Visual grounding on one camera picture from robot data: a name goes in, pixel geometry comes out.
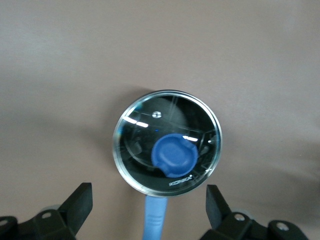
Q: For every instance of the brown table mat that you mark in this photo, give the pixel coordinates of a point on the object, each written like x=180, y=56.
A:
x=75, y=75

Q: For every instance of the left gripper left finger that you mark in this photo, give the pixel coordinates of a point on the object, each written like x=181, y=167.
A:
x=57, y=225

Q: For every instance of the glass lid with blue knob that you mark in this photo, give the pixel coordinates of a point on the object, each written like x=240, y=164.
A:
x=175, y=155

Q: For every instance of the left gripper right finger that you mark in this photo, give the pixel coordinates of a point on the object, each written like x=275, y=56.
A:
x=230, y=227

